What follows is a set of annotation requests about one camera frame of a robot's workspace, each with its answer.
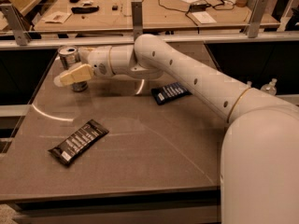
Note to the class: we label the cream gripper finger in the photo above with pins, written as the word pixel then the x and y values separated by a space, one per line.
pixel 85 53
pixel 77 73

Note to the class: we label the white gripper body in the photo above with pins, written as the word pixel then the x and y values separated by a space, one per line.
pixel 99 62

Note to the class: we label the silver drink can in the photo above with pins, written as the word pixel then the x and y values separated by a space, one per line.
pixel 69 56

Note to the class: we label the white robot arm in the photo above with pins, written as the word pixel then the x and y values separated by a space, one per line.
pixel 260 150

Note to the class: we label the tan envelope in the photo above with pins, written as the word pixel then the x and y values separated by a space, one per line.
pixel 57 17

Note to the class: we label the black flat device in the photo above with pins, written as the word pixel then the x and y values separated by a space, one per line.
pixel 84 10

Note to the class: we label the wooden background desk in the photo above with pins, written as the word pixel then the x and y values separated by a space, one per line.
pixel 158 16

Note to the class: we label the black snack bar wrapper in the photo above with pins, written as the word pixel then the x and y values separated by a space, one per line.
pixel 78 142

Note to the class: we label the blue snack bar wrapper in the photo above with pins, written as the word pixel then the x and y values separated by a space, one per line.
pixel 169 92

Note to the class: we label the white paper card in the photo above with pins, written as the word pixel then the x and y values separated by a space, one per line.
pixel 203 17

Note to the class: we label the black power adapter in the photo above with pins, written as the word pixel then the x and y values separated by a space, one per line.
pixel 197 7

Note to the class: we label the clear plastic bottle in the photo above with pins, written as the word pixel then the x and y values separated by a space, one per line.
pixel 270 88

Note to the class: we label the middle metal bracket post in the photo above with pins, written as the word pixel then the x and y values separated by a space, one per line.
pixel 137 18

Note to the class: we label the metal bracket post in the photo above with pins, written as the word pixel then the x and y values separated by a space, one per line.
pixel 15 22
pixel 137 18
pixel 252 29

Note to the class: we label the left metal bracket post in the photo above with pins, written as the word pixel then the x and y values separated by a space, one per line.
pixel 15 22

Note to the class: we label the right metal bracket post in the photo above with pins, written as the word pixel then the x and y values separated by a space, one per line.
pixel 252 29

